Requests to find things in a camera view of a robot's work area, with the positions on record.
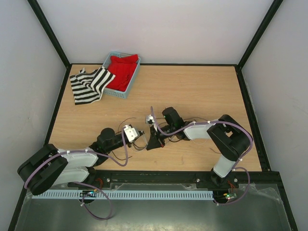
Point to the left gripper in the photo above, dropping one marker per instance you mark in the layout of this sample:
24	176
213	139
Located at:
140	132

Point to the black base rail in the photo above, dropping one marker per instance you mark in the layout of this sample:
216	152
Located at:
202	179

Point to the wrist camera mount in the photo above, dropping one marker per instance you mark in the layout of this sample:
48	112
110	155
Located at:
129	132
150	120

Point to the light blue plastic basket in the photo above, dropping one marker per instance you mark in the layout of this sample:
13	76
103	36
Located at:
117	93

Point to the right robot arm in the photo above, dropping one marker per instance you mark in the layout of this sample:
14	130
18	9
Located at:
231	139

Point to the black white striped cloth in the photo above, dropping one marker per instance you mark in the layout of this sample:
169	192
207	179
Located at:
88	87

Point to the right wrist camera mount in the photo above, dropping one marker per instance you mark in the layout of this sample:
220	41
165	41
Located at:
150	120

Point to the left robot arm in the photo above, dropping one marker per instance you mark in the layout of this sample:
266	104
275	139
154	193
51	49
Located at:
50	166

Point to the red cloth in basket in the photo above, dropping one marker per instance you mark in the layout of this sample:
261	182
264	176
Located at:
123	69

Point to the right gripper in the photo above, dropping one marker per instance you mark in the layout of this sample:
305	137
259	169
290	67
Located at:
156	140

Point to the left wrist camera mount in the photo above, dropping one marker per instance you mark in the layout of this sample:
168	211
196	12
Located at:
129	132

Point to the light blue cable duct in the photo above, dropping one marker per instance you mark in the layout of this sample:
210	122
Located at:
126	195

